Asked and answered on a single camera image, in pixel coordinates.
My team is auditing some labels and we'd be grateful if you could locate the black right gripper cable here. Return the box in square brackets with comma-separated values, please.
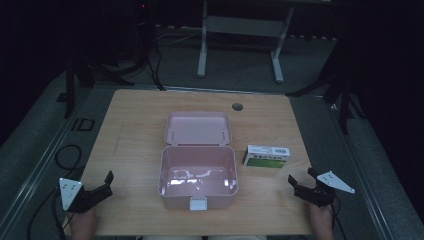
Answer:
[330, 195, 348, 240]

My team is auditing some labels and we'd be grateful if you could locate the person's left hand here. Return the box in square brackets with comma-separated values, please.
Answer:
[68, 206, 98, 240]

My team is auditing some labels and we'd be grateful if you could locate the white and green medicine box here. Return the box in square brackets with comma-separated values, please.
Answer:
[242, 144, 291, 169]

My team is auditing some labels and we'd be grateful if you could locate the white desk frame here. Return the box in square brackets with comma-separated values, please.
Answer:
[196, 0, 296, 85]

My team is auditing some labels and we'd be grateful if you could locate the black tripod stand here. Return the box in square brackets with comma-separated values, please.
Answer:
[285, 39, 366, 136]
[56, 54, 136, 120]

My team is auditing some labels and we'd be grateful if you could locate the black cable bundle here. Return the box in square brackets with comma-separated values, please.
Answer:
[145, 41, 168, 92]

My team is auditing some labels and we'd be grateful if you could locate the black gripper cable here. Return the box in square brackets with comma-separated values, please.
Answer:
[26, 186, 68, 240]
[330, 195, 348, 240]

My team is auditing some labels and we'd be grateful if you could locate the person's right hand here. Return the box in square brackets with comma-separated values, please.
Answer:
[307, 201, 335, 240]

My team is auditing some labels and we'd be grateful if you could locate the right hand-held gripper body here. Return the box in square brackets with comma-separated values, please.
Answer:
[293, 170, 356, 208]

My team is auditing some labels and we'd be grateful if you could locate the black equipment tower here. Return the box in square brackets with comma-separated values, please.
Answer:
[132, 0, 156, 69]

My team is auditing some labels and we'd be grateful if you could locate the pink plastic box with lid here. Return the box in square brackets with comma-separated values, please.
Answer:
[157, 111, 240, 212]

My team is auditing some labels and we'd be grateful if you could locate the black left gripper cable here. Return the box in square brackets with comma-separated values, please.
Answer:
[26, 186, 68, 240]

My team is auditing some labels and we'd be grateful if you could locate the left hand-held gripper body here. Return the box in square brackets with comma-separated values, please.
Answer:
[59, 177, 105, 214]

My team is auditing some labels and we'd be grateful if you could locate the black looped floor cable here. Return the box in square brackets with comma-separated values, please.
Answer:
[54, 143, 83, 172]

